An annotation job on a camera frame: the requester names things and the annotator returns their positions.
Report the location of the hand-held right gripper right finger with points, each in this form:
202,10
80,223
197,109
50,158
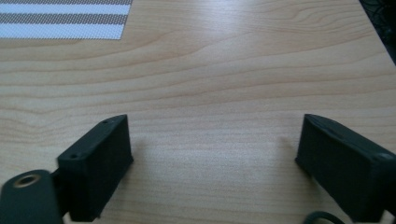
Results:
345,174

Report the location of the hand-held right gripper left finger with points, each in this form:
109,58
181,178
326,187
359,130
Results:
96,165

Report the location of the striped woven placemat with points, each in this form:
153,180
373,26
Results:
62,18

